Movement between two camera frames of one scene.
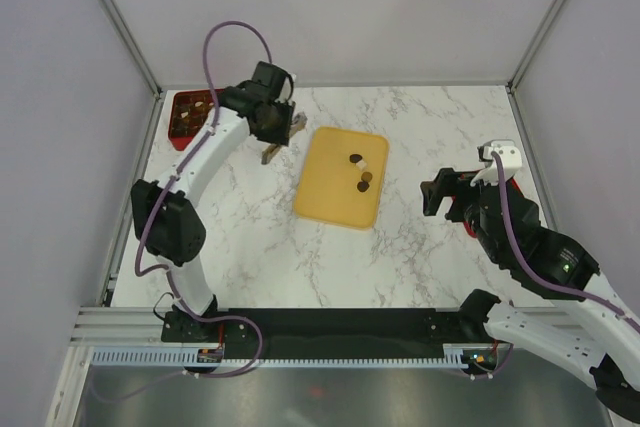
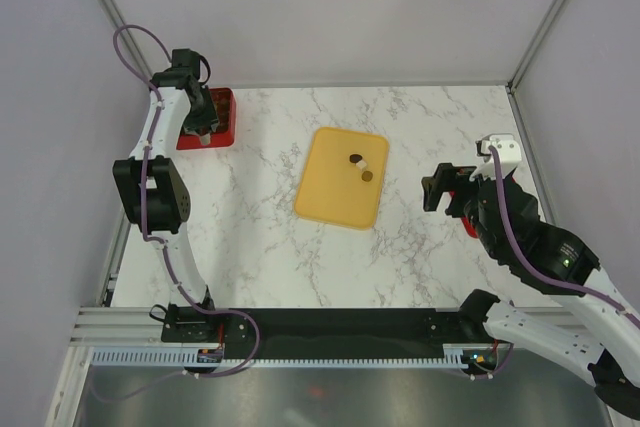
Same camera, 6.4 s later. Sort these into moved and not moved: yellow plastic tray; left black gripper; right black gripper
Moved: left black gripper
Not moved: yellow plastic tray; right black gripper
